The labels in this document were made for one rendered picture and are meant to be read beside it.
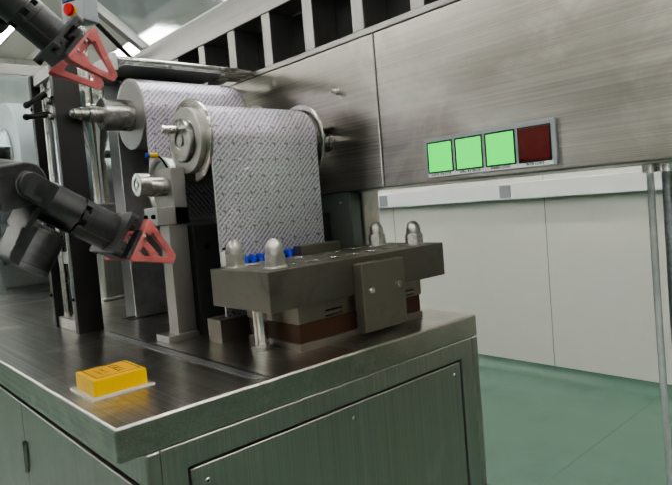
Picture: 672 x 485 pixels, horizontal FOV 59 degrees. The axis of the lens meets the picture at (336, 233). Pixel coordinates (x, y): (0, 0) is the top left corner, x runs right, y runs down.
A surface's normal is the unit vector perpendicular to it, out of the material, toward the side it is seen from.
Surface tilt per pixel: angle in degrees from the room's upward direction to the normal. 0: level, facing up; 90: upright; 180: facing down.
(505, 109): 90
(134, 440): 90
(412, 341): 90
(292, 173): 90
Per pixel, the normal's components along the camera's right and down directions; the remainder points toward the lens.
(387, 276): 0.67, -0.01
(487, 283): -0.74, 0.10
